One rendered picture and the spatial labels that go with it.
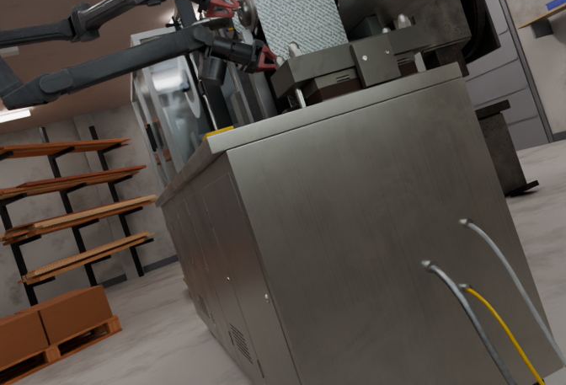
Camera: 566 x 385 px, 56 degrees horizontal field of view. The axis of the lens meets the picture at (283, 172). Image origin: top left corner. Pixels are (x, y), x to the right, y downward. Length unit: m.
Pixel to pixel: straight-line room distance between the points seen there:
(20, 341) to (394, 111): 3.78
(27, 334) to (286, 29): 3.58
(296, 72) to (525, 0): 7.54
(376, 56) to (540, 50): 7.34
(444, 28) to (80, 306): 3.87
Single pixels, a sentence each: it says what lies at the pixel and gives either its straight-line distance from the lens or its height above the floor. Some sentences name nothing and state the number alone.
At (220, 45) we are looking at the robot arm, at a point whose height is 1.15.
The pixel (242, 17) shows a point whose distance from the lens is 1.58.
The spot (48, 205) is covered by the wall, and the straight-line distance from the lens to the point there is 9.77.
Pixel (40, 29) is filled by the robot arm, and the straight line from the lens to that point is 1.88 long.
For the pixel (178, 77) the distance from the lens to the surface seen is 2.51.
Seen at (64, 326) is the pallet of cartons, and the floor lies 0.23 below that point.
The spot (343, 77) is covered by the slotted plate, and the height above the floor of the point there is 0.95.
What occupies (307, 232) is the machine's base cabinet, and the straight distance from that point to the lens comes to 1.16.
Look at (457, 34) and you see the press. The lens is 5.02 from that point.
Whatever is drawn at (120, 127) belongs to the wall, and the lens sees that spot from 10.05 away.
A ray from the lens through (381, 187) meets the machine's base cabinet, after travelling 1.24.
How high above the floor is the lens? 0.76
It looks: 1 degrees up
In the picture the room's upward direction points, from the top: 19 degrees counter-clockwise
